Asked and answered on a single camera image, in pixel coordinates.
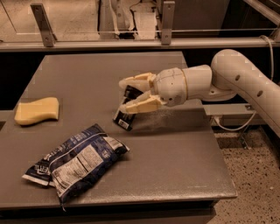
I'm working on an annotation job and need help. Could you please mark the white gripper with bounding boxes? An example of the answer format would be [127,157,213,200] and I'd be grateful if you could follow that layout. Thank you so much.
[119,67,187,115]

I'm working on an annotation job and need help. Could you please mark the black rxbar chocolate bar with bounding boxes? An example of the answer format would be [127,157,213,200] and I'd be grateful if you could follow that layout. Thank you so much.
[113,86,143,131]

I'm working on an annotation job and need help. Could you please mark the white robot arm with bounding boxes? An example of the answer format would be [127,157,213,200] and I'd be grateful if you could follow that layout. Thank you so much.
[119,49,280,136]

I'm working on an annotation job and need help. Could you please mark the blue chip bag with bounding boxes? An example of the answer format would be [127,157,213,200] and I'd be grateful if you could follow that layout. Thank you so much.
[22,124,130,207]

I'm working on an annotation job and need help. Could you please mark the grey table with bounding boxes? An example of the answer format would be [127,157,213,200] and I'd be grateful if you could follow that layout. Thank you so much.
[0,52,237,223]

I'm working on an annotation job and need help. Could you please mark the yellow sponge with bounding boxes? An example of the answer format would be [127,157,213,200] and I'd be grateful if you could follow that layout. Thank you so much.
[14,97,60,125]

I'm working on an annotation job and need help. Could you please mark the metal railing with glass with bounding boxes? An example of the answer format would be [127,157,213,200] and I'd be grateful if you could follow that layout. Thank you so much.
[0,0,280,52]

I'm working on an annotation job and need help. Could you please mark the white cable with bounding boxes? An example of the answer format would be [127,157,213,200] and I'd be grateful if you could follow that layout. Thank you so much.
[213,34,275,132]

